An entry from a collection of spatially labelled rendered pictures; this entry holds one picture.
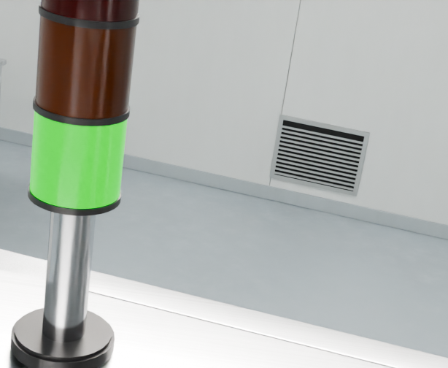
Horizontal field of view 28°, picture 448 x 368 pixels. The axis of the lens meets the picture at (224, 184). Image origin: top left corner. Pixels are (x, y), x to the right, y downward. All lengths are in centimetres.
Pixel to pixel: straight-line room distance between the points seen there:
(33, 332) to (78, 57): 17
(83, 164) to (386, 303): 478
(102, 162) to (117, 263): 469
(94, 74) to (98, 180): 6
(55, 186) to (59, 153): 2
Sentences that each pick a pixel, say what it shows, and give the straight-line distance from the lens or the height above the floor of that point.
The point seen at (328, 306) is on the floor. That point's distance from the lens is 506.
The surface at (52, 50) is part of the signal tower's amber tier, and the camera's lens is 46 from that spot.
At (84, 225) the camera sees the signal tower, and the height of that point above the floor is 219.
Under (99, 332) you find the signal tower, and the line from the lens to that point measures 55.
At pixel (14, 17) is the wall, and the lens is 652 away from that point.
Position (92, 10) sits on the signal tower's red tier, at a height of 231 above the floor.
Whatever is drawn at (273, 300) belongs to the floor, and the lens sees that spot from 501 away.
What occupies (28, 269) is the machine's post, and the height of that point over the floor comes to 210.
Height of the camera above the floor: 240
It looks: 22 degrees down
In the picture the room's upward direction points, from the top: 8 degrees clockwise
